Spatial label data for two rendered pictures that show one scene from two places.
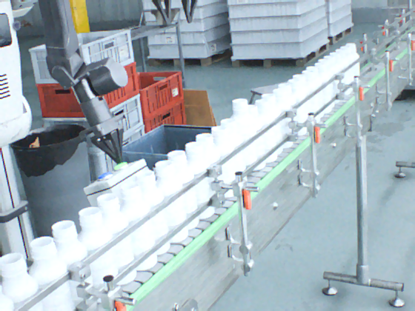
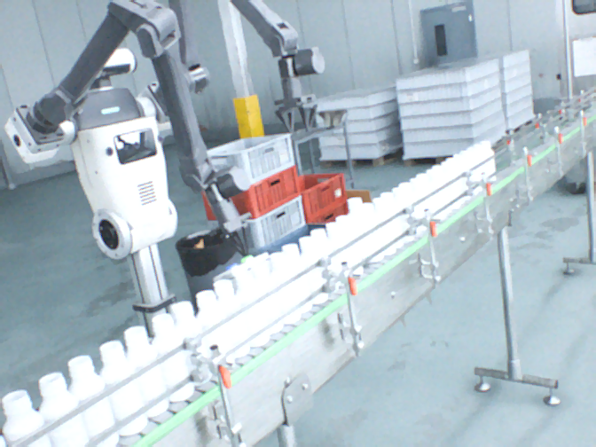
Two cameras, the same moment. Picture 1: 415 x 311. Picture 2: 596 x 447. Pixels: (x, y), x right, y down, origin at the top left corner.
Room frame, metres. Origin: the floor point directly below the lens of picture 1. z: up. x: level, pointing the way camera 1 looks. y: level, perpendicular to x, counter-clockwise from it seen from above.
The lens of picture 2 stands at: (-0.23, -0.17, 1.59)
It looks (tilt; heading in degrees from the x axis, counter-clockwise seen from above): 14 degrees down; 6
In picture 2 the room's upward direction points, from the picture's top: 10 degrees counter-clockwise
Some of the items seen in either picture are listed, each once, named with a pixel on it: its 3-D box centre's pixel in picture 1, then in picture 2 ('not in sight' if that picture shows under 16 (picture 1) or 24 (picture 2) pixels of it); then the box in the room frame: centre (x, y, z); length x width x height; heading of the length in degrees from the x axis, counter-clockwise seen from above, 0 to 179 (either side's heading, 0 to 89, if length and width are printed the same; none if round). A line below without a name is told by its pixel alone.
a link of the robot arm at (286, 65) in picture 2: not in sight; (290, 67); (1.53, -0.03, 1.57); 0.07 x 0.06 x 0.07; 60
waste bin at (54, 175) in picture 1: (58, 186); (221, 285); (3.42, 0.78, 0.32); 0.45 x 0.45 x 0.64
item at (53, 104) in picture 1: (90, 88); (252, 192); (3.95, 0.57, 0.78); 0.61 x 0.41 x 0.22; 154
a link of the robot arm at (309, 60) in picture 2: not in sight; (299, 53); (1.52, -0.06, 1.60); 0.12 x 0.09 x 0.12; 60
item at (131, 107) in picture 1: (95, 121); (258, 223); (3.94, 0.57, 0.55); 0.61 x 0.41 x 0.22; 154
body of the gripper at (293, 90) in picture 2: not in sight; (293, 90); (1.54, -0.02, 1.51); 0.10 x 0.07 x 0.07; 57
